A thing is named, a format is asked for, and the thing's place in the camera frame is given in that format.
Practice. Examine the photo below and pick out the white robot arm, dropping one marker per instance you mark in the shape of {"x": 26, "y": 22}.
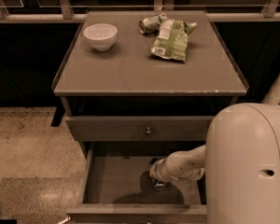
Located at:
{"x": 240, "y": 162}

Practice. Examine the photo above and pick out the grey top drawer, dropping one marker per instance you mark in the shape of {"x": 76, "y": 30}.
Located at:
{"x": 132, "y": 128}

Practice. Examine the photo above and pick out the brass top drawer knob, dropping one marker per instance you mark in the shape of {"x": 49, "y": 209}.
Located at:
{"x": 148, "y": 131}

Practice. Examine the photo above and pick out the grey open middle drawer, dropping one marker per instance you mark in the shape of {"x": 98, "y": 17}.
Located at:
{"x": 116, "y": 187}

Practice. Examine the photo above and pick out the grey drawer cabinet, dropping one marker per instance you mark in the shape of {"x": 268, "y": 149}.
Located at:
{"x": 128, "y": 81}

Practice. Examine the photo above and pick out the white pillar leg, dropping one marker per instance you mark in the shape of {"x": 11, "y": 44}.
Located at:
{"x": 272, "y": 97}

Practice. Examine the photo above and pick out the green chip bag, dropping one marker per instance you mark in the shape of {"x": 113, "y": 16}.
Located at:
{"x": 172, "y": 40}

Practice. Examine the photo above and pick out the redbull can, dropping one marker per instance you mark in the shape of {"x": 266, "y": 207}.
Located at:
{"x": 158, "y": 185}

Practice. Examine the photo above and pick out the metal window railing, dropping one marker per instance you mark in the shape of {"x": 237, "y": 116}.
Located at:
{"x": 45, "y": 11}

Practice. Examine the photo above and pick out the white ceramic bowl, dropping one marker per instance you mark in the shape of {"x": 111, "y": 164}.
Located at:
{"x": 101, "y": 36}

